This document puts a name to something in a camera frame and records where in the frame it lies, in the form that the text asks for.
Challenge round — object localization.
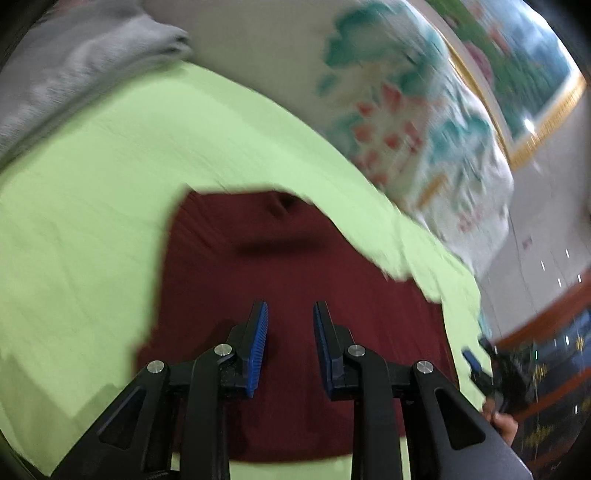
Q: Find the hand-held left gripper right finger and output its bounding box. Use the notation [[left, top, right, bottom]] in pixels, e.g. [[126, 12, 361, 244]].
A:
[[313, 301, 534, 480]]

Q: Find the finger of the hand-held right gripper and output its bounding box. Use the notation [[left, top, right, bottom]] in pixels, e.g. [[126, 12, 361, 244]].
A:
[[462, 349, 495, 398]]

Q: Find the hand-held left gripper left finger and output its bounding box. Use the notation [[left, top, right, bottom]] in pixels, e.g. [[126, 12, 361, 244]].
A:
[[51, 301, 269, 480]]

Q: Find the maroon knit hooded sweater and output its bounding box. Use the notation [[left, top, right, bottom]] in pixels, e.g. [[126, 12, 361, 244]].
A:
[[134, 190, 462, 464]]

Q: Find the person's right hand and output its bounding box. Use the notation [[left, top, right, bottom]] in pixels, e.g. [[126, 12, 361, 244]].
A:
[[482, 401, 520, 448]]

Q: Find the light green bed sheet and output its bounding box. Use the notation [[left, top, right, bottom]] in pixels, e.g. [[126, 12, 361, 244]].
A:
[[0, 60, 483, 480]]

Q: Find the white floral quilt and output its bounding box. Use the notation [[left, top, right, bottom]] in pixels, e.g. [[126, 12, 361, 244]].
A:
[[143, 0, 515, 278]]

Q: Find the grey towel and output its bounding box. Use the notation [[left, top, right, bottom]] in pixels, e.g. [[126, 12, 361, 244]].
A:
[[0, 0, 195, 158]]

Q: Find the gold framed wall painting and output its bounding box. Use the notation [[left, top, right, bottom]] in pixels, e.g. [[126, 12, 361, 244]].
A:
[[425, 0, 589, 169]]

